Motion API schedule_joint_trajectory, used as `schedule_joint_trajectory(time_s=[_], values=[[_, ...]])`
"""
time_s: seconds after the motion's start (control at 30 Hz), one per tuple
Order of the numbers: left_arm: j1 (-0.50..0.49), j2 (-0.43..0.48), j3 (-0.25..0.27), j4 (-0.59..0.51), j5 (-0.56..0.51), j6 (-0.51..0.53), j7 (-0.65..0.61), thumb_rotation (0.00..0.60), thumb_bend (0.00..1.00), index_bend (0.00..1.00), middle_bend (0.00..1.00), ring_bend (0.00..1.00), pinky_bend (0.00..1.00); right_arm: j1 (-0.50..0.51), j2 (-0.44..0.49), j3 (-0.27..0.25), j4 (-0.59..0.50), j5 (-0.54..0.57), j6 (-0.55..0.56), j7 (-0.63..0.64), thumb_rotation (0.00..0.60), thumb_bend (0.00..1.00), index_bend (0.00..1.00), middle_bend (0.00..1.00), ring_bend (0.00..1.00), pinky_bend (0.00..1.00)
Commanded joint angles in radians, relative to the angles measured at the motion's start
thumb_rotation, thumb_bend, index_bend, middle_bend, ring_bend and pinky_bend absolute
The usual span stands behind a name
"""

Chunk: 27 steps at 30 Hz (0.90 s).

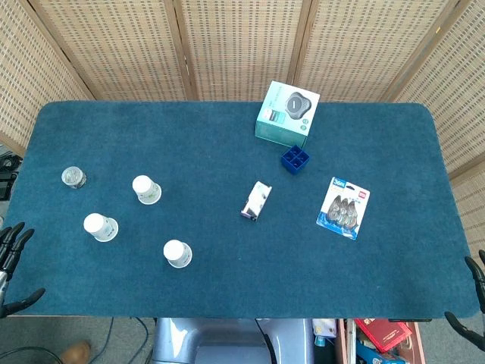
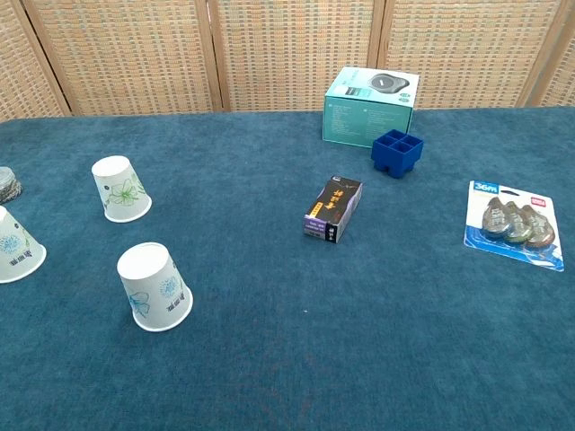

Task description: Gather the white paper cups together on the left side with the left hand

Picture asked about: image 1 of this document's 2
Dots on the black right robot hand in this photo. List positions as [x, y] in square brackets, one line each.
[479, 280]

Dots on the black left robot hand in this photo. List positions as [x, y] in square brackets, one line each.
[13, 246]

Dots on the white cup blue flower print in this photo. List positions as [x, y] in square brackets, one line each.
[177, 253]
[100, 226]

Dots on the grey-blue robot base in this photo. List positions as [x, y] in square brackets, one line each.
[227, 337]

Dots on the white cup green flower print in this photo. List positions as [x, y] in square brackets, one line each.
[147, 189]

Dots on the black equipment pile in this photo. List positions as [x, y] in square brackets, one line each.
[7, 178]

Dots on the red flat box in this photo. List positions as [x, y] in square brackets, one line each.
[382, 333]

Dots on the brown shoe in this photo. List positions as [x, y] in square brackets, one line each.
[76, 350]

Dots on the blue printed box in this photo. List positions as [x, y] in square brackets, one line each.
[379, 356]

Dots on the correction tape blister pack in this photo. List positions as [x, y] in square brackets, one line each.
[343, 208]

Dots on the colourful small package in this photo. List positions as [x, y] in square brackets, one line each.
[324, 331]

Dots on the woven rattan screen panel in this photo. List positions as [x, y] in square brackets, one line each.
[113, 49]
[454, 95]
[22, 76]
[360, 45]
[242, 49]

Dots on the blue four-cell plastic holder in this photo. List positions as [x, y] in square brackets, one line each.
[290, 161]

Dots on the blue carpet table cover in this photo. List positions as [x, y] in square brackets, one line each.
[227, 151]

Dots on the small dark purple carton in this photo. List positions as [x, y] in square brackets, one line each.
[255, 201]

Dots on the teal speaker product box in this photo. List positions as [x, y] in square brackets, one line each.
[280, 125]

